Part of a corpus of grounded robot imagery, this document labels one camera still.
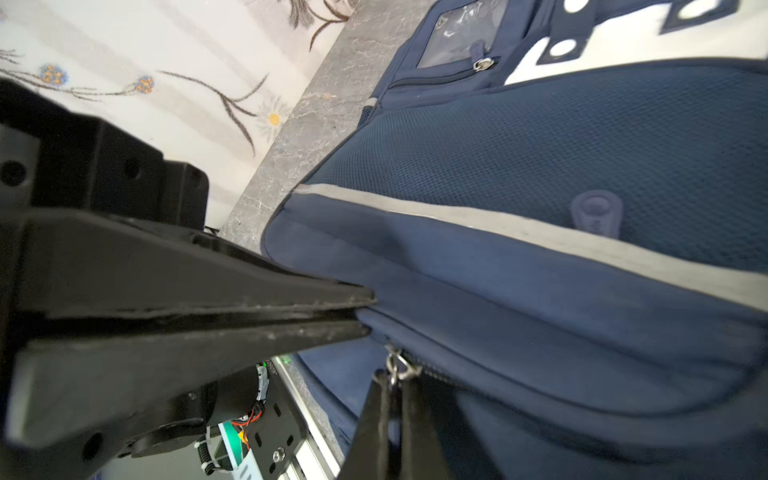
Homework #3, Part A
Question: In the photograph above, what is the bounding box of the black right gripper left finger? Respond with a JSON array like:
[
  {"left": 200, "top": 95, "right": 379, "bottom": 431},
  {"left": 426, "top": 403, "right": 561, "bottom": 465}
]
[{"left": 337, "top": 370, "right": 393, "bottom": 480}]

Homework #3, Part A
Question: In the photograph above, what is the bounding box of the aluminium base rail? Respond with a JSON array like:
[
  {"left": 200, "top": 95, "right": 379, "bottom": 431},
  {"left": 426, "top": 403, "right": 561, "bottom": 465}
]
[{"left": 197, "top": 353, "right": 349, "bottom": 480}]

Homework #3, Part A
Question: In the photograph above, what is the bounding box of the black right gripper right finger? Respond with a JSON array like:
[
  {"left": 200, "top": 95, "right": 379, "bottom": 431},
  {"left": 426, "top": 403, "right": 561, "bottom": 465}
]
[{"left": 400, "top": 378, "right": 450, "bottom": 480}]

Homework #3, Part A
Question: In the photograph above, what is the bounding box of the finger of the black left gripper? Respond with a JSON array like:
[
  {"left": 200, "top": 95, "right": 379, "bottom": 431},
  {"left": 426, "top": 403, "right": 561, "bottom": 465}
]
[{"left": 4, "top": 318, "right": 370, "bottom": 449}]

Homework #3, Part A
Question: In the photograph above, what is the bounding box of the navy blue student backpack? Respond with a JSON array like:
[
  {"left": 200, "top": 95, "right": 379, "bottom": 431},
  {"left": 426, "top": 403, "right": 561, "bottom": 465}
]
[{"left": 262, "top": 1, "right": 767, "bottom": 479}]

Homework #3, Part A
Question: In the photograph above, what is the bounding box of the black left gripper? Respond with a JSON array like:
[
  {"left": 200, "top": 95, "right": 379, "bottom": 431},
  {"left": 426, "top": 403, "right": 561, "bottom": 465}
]
[{"left": 1, "top": 80, "right": 375, "bottom": 318}]

